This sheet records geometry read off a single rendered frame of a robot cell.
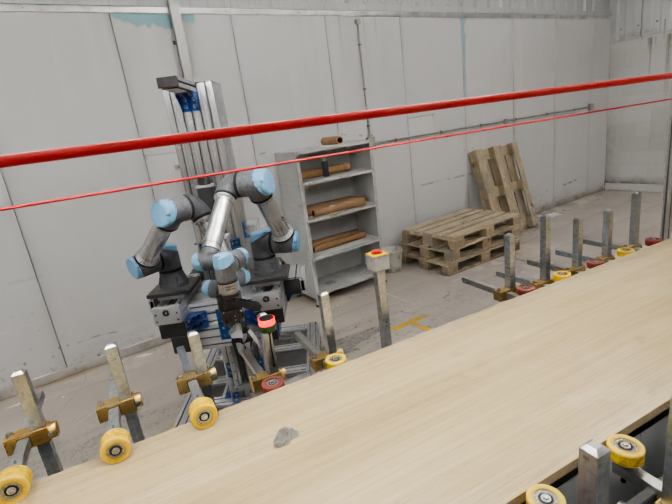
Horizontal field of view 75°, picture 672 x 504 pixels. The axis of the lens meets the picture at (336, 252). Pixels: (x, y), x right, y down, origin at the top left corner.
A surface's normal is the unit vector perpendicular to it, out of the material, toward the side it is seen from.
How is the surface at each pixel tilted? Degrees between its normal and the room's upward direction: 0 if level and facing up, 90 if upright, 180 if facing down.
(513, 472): 0
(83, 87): 90
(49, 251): 90
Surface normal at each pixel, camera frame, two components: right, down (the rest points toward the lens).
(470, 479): -0.13, -0.95
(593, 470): -0.88, 0.23
